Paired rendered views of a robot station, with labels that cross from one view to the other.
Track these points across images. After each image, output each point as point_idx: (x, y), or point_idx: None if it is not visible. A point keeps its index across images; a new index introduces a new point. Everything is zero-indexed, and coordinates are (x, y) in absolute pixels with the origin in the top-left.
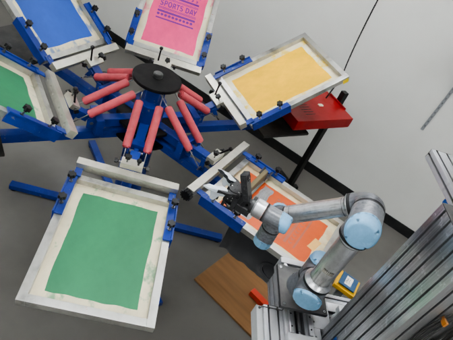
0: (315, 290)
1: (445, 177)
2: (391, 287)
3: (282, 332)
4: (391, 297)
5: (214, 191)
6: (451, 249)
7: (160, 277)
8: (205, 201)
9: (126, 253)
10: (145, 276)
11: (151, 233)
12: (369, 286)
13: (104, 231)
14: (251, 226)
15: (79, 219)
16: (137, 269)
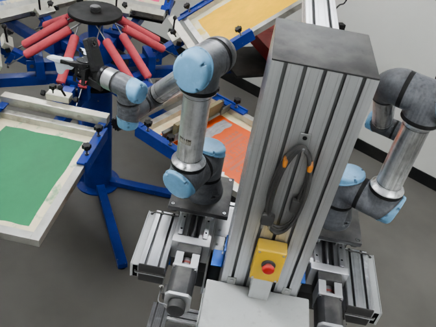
0: (179, 167)
1: (305, 3)
2: (249, 144)
3: (170, 236)
4: (247, 154)
5: (58, 63)
6: (269, 60)
7: (62, 196)
8: (140, 130)
9: (34, 177)
10: (48, 196)
11: (69, 160)
12: (244, 159)
13: (17, 157)
14: None
15: None
16: (42, 191)
